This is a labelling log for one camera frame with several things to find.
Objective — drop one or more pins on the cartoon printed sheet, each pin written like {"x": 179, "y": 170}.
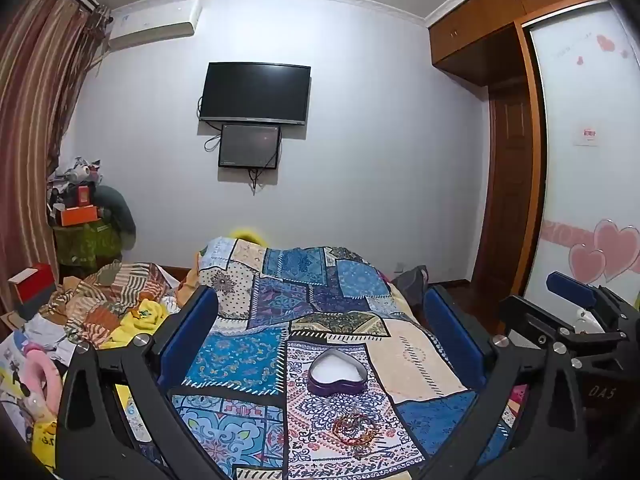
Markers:
{"x": 20, "y": 395}

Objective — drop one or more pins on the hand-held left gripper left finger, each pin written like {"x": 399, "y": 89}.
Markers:
{"x": 192, "y": 332}

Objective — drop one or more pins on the wooden overhead wardrobe cabinets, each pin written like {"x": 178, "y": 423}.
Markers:
{"x": 500, "y": 15}

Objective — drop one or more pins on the small black wall monitor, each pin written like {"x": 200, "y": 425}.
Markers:
{"x": 249, "y": 146}

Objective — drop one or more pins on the white air conditioner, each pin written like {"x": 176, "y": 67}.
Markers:
{"x": 152, "y": 22}

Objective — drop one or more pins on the yellow pillow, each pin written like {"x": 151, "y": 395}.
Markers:
{"x": 246, "y": 235}

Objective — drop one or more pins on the white and red paper note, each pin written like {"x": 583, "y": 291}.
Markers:
{"x": 587, "y": 135}

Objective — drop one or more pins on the red box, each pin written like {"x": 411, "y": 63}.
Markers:
{"x": 32, "y": 285}

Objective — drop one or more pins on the black wall television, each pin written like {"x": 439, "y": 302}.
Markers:
{"x": 255, "y": 92}

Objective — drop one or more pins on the dark backpack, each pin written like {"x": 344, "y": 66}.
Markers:
{"x": 410, "y": 285}

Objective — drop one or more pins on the pile of clutter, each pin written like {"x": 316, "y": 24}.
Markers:
{"x": 75, "y": 180}

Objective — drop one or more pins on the patchwork printed blanket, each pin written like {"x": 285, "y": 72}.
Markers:
{"x": 320, "y": 305}

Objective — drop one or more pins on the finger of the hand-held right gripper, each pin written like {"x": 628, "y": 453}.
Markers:
{"x": 537, "y": 317}
{"x": 570, "y": 286}

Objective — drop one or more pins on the orange box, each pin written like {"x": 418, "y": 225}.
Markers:
{"x": 77, "y": 214}

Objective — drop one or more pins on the brown wooden door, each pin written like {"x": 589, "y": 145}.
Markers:
{"x": 505, "y": 195}

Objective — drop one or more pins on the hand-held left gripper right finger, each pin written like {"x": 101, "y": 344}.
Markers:
{"x": 452, "y": 335}

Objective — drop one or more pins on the striped orange cloth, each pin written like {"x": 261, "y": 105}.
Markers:
{"x": 105, "y": 300}

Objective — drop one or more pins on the purple heart-shaped tin box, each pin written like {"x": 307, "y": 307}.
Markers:
{"x": 336, "y": 375}

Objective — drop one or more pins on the striped brown curtain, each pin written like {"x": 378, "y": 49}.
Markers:
{"x": 30, "y": 135}

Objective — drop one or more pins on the green bag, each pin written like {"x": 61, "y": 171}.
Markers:
{"x": 87, "y": 245}

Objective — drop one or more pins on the yellow garment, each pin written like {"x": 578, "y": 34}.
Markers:
{"x": 142, "y": 317}

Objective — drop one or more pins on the white sliding door with hearts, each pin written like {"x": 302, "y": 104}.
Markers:
{"x": 585, "y": 210}

